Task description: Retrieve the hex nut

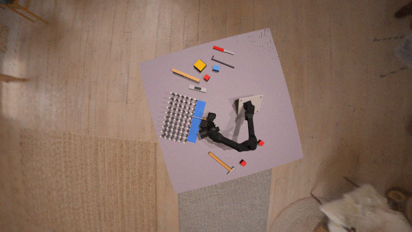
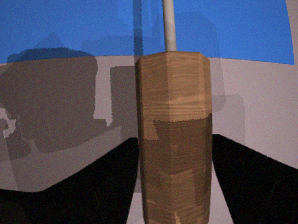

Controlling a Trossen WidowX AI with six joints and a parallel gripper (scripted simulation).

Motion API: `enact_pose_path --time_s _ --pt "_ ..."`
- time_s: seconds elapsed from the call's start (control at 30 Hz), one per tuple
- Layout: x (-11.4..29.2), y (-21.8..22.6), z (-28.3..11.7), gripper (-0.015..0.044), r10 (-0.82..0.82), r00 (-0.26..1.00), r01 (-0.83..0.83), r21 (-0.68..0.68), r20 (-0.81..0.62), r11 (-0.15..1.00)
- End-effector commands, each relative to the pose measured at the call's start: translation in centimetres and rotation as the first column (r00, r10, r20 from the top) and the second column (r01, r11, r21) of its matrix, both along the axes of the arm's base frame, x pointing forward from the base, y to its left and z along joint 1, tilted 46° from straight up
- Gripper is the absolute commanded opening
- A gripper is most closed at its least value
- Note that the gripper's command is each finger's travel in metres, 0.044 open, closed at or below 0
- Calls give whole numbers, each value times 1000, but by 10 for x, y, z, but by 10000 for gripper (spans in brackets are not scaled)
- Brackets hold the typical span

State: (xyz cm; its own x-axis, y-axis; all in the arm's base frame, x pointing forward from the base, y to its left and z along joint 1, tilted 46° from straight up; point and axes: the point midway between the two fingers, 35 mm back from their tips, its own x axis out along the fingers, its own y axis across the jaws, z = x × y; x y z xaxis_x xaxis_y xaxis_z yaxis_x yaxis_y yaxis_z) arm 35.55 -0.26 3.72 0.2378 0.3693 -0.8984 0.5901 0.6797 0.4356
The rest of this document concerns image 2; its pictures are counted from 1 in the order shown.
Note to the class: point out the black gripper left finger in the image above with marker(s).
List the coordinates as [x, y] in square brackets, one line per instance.
[99, 194]

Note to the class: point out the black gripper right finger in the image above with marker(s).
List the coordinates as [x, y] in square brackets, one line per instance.
[257, 189]

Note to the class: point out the tool with brown wooden handle and grey metal shaft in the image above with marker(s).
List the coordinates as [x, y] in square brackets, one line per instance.
[175, 141]

